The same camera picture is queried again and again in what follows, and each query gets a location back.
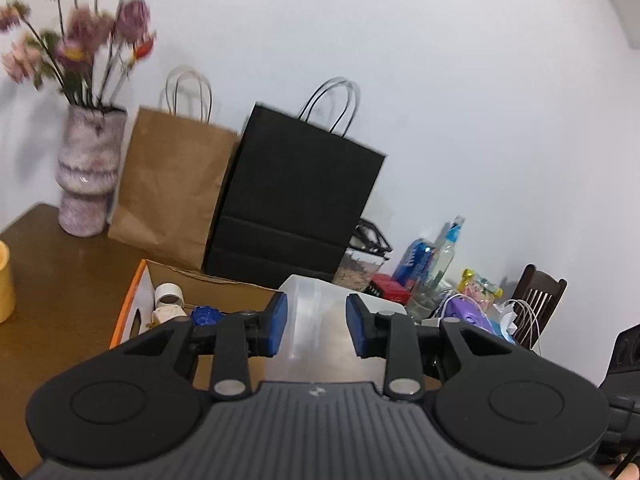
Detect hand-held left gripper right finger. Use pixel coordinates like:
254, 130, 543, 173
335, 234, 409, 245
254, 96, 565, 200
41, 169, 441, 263
346, 292, 538, 403

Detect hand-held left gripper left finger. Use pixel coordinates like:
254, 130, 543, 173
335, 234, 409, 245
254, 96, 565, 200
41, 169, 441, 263
122, 291, 290, 402

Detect translucent plastic container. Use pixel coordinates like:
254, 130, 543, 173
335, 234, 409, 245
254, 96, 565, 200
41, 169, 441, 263
265, 275, 417, 386

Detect red cardboard box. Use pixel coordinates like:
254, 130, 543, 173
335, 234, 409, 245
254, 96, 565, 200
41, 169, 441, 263
110, 259, 282, 391

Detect blue ridged cap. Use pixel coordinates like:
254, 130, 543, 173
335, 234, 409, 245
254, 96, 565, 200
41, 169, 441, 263
191, 306, 222, 329

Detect small white box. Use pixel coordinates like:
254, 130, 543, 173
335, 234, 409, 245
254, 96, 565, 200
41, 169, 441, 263
151, 306, 187, 327

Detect white tape roll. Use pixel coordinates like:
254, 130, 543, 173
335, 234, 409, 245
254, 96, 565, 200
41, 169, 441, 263
154, 283, 186, 310

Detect small red box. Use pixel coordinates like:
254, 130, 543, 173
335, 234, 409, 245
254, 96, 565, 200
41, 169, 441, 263
365, 274, 417, 304

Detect clear container with black lid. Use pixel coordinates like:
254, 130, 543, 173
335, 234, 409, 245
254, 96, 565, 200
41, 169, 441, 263
332, 218, 394, 289

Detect blue drink can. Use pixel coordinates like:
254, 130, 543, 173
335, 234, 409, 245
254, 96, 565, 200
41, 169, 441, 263
392, 238, 435, 286

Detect clear plastic bottle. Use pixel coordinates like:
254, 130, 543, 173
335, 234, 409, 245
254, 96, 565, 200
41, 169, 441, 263
407, 215, 466, 319

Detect purple tissue pack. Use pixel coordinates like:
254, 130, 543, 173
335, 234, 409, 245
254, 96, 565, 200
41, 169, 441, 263
440, 294, 517, 347

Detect dark wooden chair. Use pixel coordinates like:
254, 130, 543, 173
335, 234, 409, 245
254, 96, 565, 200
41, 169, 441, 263
512, 264, 569, 352

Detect colourful snack packet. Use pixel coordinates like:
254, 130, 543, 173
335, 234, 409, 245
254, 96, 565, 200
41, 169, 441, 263
459, 268, 504, 302

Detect black paper bag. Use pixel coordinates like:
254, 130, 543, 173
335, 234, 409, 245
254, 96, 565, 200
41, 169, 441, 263
202, 77, 387, 284

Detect brown paper bag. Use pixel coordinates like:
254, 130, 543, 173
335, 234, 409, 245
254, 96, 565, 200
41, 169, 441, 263
107, 66, 242, 274

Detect speckled ceramic vase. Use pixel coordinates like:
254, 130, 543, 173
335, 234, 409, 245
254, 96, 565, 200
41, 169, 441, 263
56, 104, 128, 237

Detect yellow mug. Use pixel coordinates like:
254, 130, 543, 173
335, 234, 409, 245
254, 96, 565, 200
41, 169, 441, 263
0, 241, 17, 324

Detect dried pink roses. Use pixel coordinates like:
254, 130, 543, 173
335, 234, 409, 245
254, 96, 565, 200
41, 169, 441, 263
0, 0, 157, 109

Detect white charging cable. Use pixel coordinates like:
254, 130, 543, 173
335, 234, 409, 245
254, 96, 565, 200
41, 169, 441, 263
500, 299, 538, 347

